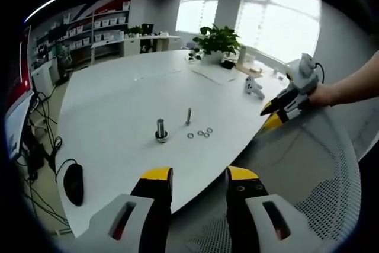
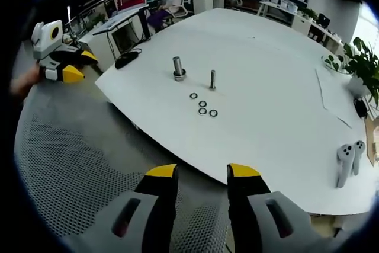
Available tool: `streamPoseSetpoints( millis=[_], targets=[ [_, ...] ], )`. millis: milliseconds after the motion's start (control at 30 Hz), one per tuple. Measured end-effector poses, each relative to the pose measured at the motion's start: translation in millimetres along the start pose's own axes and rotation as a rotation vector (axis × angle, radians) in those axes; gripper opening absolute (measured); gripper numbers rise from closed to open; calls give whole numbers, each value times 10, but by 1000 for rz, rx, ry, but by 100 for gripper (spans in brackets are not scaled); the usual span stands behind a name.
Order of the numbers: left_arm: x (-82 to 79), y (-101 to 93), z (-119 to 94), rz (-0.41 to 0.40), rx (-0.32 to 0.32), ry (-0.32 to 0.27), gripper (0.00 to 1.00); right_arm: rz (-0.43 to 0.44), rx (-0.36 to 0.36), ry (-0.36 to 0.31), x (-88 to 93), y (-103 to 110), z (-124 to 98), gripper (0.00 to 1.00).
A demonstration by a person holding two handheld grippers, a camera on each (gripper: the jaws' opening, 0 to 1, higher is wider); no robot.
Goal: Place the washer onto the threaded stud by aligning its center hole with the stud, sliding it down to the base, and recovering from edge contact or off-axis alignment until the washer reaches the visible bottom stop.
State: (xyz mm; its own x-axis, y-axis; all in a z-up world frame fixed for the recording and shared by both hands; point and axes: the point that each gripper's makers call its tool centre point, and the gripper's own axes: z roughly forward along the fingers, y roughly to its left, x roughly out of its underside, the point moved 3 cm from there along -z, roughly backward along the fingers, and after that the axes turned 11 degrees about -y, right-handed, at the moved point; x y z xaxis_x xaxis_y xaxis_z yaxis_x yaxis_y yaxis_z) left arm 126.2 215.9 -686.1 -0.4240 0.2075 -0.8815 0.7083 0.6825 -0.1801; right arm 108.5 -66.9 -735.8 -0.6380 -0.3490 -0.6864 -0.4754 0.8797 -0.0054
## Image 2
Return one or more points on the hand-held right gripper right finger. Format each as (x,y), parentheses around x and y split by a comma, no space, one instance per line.
(254,214)

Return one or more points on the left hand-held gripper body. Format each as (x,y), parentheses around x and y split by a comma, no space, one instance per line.
(44,42)

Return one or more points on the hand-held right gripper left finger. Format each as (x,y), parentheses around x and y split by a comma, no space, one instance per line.
(148,214)

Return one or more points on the large threaded steel stud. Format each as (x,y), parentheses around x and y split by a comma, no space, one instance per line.
(177,64)

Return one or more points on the small steel washer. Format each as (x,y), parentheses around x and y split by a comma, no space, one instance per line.
(191,96)
(199,111)
(210,113)
(200,103)

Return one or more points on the small threaded steel stud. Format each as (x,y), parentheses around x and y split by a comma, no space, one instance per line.
(212,79)

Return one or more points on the person's left hand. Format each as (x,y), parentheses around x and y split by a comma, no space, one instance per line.
(25,81)

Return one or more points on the black computer mouse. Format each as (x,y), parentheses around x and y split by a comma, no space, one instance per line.
(125,62)

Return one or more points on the white standing desk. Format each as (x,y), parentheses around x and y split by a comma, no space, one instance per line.
(118,22)

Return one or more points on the grey mesh office chair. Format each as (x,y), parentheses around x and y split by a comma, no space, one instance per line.
(74,152)

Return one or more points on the grey handheld controller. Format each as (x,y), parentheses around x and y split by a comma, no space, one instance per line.
(345,161)
(358,155)

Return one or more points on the white office chair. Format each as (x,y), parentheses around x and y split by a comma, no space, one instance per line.
(182,7)

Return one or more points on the white low cabinet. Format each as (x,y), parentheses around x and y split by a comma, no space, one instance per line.
(205,2)

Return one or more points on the white paper sheet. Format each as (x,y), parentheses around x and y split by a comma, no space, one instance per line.
(331,93)

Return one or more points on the small black device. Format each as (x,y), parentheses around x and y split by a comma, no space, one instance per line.
(360,108)

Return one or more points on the small plant in glass bowl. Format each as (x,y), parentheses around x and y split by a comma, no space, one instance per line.
(333,63)

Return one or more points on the green potted plant white pot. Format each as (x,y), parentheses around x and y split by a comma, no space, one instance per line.
(365,66)

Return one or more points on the long white desk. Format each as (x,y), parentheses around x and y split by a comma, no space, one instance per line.
(305,25)

